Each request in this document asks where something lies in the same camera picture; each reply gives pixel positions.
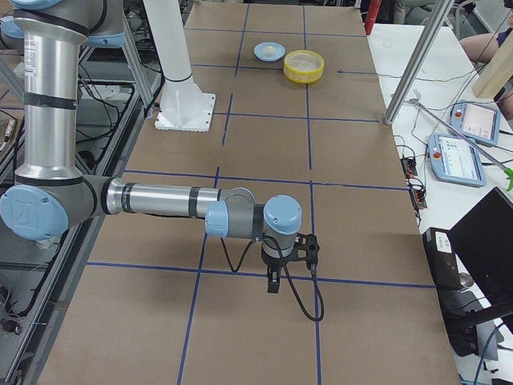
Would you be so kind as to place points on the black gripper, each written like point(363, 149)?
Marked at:
point(273, 265)

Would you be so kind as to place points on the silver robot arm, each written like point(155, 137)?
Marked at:
point(51, 195)

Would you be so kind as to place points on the yellow rimmed bamboo steamer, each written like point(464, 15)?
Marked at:
point(303, 77)

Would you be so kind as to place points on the orange black connector box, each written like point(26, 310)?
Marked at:
point(409, 163)

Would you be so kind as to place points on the black desktop box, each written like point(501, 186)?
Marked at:
point(468, 323)

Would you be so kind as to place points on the near blue teach pendant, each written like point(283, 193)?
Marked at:
point(453, 160)

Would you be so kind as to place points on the blue teach pendant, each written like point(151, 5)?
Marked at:
point(476, 121)
point(453, 160)

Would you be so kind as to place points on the black computer monitor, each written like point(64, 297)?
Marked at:
point(482, 240)

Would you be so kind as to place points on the light blue plate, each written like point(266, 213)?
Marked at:
point(279, 54)

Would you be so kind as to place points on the far blue teach pendant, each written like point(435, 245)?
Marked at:
point(476, 121)

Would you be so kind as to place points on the red cylinder bottle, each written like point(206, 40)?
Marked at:
point(371, 15)

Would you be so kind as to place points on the wooden board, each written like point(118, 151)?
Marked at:
point(497, 72)

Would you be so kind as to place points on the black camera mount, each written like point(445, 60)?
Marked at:
point(306, 249)

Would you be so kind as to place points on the white camera post base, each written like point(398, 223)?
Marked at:
point(183, 106)

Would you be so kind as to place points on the aluminium frame post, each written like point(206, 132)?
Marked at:
point(424, 44)

